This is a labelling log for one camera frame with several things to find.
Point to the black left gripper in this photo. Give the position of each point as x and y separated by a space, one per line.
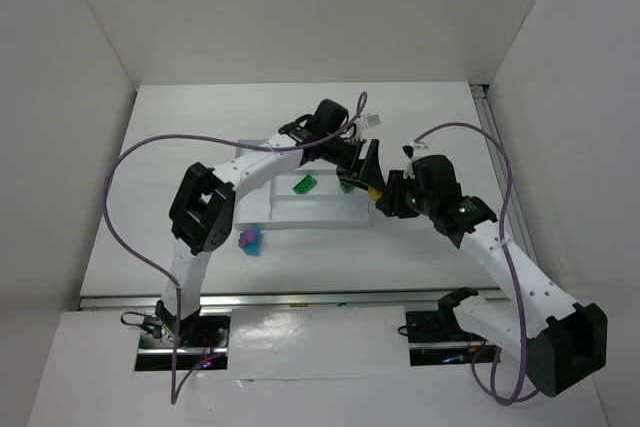
357 163

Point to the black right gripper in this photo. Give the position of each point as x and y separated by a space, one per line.
395 193

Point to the yellow lego brick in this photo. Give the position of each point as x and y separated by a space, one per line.
374 194

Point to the green lego brick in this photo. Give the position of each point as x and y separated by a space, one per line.
305 185
346 187

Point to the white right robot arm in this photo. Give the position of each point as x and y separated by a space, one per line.
561 341

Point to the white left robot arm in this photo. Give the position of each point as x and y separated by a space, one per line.
202 211

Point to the white divided plastic tray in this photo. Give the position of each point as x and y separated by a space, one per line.
300 202

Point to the teal lego brick front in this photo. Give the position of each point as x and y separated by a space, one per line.
255 249

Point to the purple lego brick front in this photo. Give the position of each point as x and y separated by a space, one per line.
247 238

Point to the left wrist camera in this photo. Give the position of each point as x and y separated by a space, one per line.
362 124

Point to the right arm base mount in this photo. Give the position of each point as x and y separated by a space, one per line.
430 344

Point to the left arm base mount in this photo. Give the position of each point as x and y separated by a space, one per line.
207 343

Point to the aluminium front rail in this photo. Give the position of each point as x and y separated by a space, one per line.
295 299

